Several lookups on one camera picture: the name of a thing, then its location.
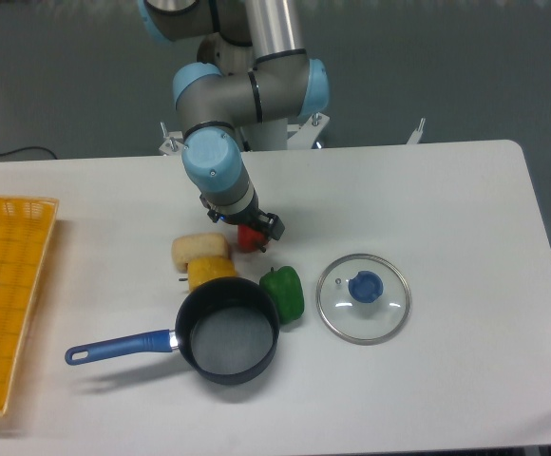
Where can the glass pot lid blue knob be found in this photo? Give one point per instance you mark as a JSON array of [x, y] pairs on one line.
[[363, 299]]

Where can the green bell pepper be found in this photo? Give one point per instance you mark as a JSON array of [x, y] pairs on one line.
[[285, 289]]

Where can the red bell pepper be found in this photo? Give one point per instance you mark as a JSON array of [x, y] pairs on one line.
[[250, 240]]

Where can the yellow corn cob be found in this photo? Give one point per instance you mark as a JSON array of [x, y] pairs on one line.
[[204, 269]]

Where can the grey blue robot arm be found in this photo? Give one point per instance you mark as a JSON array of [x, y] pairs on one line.
[[211, 159]]

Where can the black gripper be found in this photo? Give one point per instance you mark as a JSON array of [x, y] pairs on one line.
[[269, 225]]

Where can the black saucepan blue handle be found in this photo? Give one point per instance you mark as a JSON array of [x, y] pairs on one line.
[[227, 330]]

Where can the beige bread loaf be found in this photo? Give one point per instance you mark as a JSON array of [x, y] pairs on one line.
[[189, 247]]

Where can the yellow woven basket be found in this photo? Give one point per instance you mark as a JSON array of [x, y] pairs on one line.
[[26, 226]]

